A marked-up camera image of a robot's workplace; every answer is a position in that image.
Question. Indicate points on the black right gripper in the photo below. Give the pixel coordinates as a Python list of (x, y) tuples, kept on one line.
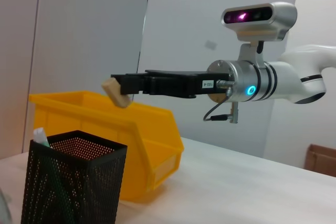
[(178, 85)]

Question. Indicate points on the beige eraser with barcode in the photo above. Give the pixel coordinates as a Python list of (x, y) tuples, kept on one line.
[(115, 93)]

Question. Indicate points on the black mesh pen holder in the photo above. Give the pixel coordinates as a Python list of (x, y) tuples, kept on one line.
[(73, 182)]

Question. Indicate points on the pale green wavy glass plate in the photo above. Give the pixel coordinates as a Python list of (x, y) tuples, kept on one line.
[(4, 208)]

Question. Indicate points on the yellow plastic bin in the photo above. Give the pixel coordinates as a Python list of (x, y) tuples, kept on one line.
[(92, 119)]

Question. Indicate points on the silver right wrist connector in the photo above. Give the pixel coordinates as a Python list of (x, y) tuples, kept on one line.
[(234, 113)]

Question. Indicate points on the brown cardboard box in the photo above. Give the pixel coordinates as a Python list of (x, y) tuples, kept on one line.
[(321, 161)]

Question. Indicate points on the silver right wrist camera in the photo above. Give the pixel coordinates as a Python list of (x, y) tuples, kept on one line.
[(262, 16)]

